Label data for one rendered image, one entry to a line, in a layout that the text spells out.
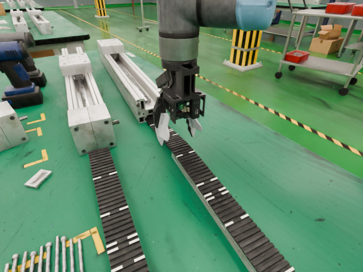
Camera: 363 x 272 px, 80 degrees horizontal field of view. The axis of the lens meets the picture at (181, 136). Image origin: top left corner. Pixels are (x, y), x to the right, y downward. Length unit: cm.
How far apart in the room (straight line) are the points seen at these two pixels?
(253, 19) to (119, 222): 39
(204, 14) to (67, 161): 47
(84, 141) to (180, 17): 38
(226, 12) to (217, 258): 39
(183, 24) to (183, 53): 5
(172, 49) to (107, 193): 30
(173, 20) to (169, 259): 40
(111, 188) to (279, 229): 34
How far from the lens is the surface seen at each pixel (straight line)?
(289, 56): 351
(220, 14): 37
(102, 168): 52
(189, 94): 43
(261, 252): 40
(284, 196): 53
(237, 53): 388
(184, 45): 41
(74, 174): 59
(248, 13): 36
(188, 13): 39
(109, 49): 121
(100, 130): 60
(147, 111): 71
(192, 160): 51
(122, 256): 39
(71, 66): 96
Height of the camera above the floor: 116
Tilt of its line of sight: 35 degrees down
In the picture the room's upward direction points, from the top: straight up
